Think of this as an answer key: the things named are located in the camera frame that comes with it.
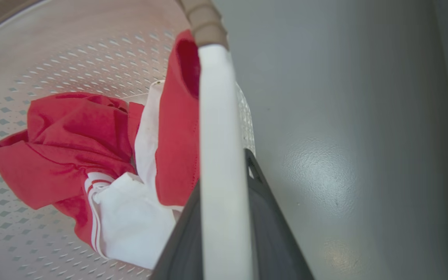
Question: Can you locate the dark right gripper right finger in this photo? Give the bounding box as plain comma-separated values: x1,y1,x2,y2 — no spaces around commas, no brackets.
244,148,315,280

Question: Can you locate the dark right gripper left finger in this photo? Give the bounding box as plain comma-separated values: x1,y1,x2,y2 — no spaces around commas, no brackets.
150,180,203,280

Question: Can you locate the white perforated plastic laundry basket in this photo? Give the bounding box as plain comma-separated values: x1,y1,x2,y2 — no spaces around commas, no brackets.
0,0,256,280

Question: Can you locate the red and white jersey garment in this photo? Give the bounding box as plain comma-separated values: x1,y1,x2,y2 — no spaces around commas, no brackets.
0,29,202,271

